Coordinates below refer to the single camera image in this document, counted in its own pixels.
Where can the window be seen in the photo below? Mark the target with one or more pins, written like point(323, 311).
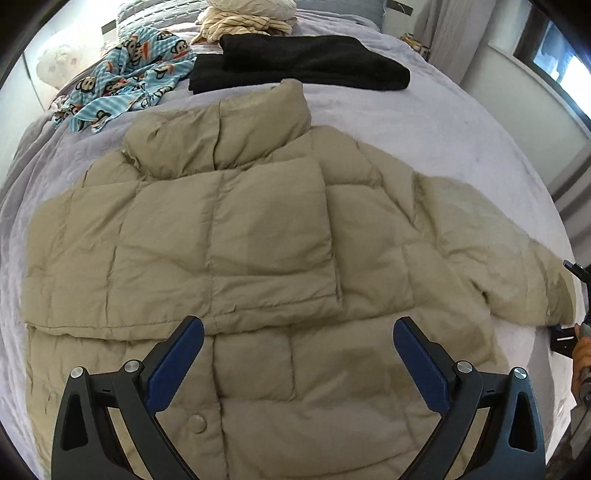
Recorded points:
point(549, 46)

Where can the lavender bed blanket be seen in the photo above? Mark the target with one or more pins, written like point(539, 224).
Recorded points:
point(438, 120)

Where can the cream knitted sweater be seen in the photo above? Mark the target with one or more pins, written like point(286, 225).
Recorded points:
point(254, 7)

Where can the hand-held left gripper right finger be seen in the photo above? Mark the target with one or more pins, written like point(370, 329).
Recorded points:
point(422, 364)

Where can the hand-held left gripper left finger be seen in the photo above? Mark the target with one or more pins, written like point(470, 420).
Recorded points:
point(178, 364)

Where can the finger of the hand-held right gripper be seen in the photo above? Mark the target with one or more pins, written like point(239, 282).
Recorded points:
point(575, 269)
point(564, 338)

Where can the white plush toy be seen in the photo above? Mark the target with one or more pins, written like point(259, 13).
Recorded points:
point(60, 62)

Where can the blue monkey print cloth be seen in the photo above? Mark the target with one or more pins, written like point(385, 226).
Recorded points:
point(129, 69)

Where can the beige striped cloth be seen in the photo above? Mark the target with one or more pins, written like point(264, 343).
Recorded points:
point(240, 25)

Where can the beige puffer jacket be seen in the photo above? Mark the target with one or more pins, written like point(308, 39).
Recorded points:
point(258, 230)

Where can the black folded garment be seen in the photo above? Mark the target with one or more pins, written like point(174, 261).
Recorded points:
point(300, 60)

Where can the person's right hand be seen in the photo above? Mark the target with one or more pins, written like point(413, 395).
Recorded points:
point(582, 355)

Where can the patterned box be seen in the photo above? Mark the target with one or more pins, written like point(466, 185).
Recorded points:
point(418, 45)

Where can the grey quilted pillow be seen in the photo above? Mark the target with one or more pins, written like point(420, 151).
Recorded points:
point(341, 11)
point(152, 16)

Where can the grey curtain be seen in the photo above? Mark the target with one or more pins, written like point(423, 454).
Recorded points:
point(450, 32)

